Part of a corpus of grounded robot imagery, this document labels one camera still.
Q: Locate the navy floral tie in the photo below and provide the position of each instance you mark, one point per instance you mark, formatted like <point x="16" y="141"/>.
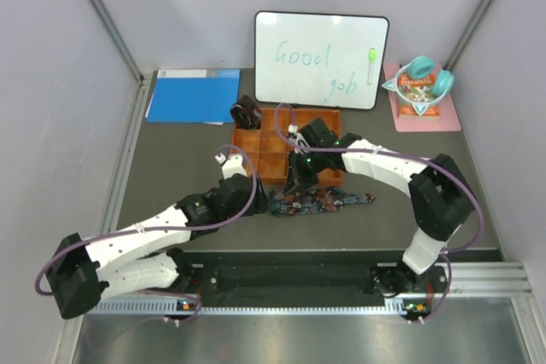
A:
<point x="314" y="201"/>

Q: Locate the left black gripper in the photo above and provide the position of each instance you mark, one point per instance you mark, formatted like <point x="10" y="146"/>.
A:
<point x="259" y="203"/>

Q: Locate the grey cable duct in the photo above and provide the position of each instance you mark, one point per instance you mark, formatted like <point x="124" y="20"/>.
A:
<point x="171" y="306"/>

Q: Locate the pink mat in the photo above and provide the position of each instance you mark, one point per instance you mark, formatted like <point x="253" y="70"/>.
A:
<point x="448" y="120"/>

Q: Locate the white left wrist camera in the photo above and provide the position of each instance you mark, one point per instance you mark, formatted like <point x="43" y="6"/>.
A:
<point x="231" y="165"/>

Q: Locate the orange compartment tray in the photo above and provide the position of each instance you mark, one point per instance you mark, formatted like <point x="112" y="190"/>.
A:
<point x="268" y="152"/>

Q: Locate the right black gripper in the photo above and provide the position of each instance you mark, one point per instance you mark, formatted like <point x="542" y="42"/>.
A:
<point x="296" y="177"/>

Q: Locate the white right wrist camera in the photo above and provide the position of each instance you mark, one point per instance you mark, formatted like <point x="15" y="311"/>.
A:
<point x="297" y="139"/>

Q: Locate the rolled dark red tie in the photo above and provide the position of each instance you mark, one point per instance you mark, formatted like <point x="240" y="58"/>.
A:
<point x="246" y="114"/>

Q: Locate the green marker pen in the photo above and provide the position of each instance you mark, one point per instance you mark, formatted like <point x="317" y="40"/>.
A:
<point x="371" y="66"/>

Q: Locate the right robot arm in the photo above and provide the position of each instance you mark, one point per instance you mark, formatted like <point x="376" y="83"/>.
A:
<point x="441" y="199"/>

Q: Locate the orange book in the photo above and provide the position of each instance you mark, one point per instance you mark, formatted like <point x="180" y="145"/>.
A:
<point x="415" y="98"/>

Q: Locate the blue folder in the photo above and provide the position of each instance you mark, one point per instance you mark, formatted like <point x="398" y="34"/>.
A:
<point x="193" y="96"/>

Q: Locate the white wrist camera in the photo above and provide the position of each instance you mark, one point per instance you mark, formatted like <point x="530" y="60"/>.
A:
<point x="297" y="139"/>
<point x="231" y="165"/>

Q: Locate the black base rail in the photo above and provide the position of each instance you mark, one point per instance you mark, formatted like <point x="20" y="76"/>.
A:
<point x="304" y="279"/>

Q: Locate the teal cat-ear headphones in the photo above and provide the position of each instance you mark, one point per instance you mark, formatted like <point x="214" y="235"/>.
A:
<point x="418" y="68"/>

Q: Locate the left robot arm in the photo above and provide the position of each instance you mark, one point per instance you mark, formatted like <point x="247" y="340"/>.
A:
<point x="82" y="273"/>

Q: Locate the white dry-erase board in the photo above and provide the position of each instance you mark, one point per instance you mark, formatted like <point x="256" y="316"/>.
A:
<point x="318" y="59"/>

